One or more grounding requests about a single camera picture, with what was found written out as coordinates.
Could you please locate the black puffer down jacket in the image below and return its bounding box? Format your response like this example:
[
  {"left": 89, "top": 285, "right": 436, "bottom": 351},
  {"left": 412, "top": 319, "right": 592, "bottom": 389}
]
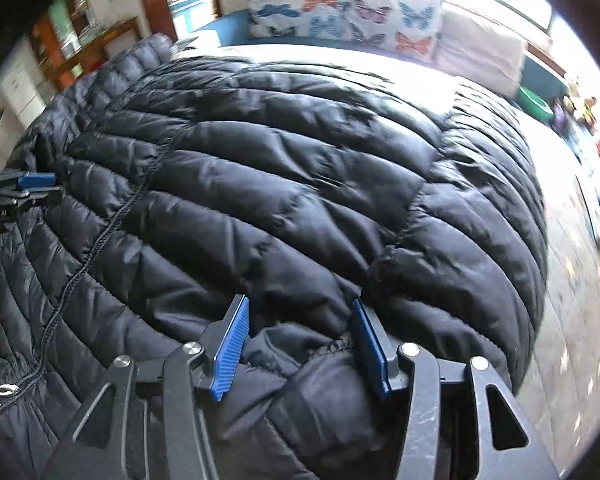
[{"left": 0, "top": 35, "right": 547, "bottom": 479}]

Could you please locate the white refrigerator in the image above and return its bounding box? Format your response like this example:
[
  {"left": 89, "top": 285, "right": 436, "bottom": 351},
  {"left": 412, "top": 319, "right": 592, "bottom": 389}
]
[{"left": 0, "top": 49, "right": 46, "bottom": 129}]

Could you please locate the grey quilted star mattress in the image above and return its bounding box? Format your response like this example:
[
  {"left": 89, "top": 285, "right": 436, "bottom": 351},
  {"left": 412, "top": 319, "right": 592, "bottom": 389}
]
[{"left": 168, "top": 41, "right": 600, "bottom": 470}]

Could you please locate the dark wooden desk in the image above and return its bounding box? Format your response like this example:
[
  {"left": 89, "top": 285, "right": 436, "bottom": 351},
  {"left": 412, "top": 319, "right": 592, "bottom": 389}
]
[{"left": 42, "top": 16, "right": 142, "bottom": 91}]

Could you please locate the wooden display cabinet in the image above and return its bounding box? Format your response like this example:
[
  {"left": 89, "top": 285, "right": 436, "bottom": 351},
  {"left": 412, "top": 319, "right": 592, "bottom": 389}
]
[{"left": 29, "top": 0, "right": 106, "bottom": 90}]

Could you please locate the blue white cabinet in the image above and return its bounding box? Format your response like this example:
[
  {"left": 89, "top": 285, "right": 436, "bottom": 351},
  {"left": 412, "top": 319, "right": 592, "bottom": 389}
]
[{"left": 169, "top": 0, "right": 216, "bottom": 39}]

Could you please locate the purple plush toy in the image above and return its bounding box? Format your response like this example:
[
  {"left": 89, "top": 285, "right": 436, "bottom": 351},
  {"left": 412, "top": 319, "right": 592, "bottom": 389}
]
[{"left": 550, "top": 99, "right": 569, "bottom": 138}]

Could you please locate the green plastic basin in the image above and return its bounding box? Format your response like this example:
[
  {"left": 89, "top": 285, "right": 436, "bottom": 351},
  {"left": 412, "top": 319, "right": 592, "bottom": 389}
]
[{"left": 516, "top": 87, "right": 554, "bottom": 125}]

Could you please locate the plush bear yellow vest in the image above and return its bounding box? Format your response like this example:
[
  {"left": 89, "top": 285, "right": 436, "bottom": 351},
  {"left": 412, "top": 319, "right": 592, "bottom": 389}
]
[{"left": 576, "top": 96, "right": 597, "bottom": 134}]

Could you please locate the left butterfly print pillow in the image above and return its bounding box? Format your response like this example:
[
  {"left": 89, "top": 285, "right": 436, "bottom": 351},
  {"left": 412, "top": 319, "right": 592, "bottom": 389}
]
[{"left": 248, "top": 0, "right": 350, "bottom": 41}]

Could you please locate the butterfly print pillow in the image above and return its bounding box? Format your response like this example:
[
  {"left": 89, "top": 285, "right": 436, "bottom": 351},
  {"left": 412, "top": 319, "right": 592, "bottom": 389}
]
[
  {"left": 346, "top": 0, "right": 442, "bottom": 64},
  {"left": 248, "top": 0, "right": 350, "bottom": 41}
]

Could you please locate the white plain pillow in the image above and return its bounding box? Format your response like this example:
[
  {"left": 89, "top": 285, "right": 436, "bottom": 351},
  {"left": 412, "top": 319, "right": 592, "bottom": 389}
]
[{"left": 434, "top": 2, "right": 527, "bottom": 99}]

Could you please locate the right butterfly print pillow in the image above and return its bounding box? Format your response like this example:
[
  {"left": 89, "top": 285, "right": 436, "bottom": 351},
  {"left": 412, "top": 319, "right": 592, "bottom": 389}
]
[{"left": 346, "top": 0, "right": 442, "bottom": 64}]

